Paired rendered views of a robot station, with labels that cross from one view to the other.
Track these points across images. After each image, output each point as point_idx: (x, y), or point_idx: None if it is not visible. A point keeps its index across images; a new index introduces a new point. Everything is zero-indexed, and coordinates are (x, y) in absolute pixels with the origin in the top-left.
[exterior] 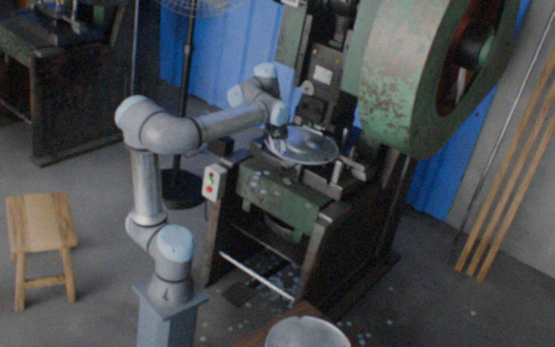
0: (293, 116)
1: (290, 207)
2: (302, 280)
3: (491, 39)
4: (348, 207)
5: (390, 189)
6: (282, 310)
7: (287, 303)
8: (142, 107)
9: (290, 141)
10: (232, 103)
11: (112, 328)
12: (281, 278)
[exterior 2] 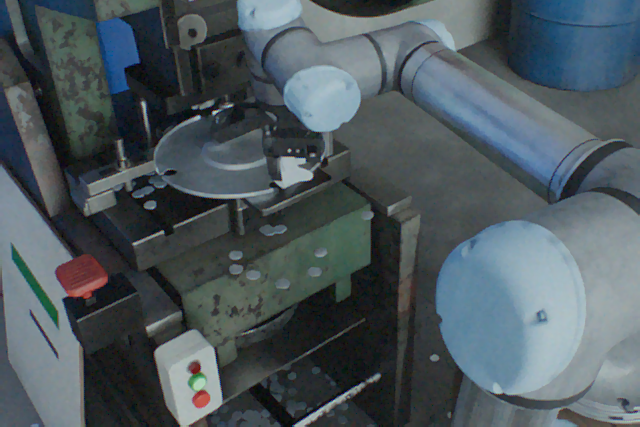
0: (31, 163)
1: (319, 259)
2: (403, 329)
3: None
4: (369, 169)
5: None
6: (319, 426)
7: (303, 413)
8: (602, 238)
9: (230, 160)
10: (331, 120)
11: None
12: (234, 409)
